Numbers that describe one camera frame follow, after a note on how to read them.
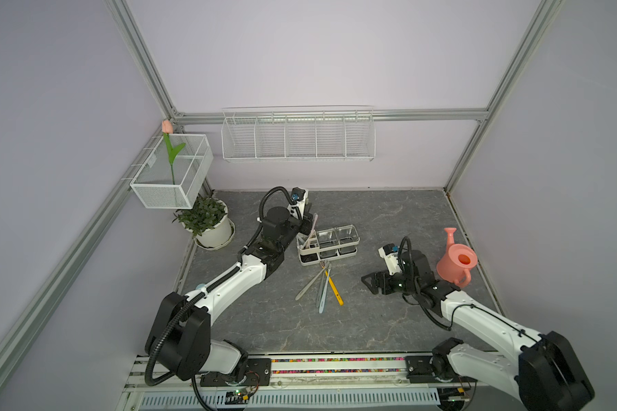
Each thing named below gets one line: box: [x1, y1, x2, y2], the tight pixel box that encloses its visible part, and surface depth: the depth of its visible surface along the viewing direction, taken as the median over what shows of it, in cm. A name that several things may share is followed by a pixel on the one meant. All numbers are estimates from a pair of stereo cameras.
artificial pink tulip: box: [161, 119, 186, 185], surface depth 87 cm
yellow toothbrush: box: [324, 269, 345, 306], surface depth 91 cm
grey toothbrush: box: [318, 275, 329, 315], surface depth 90 cm
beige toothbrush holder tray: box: [295, 224, 360, 267], surface depth 95 cm
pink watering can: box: [436, 226, 479, 288], surface depth 87 cm
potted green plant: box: [171, 189, 236, 251], surface depth 92 cm
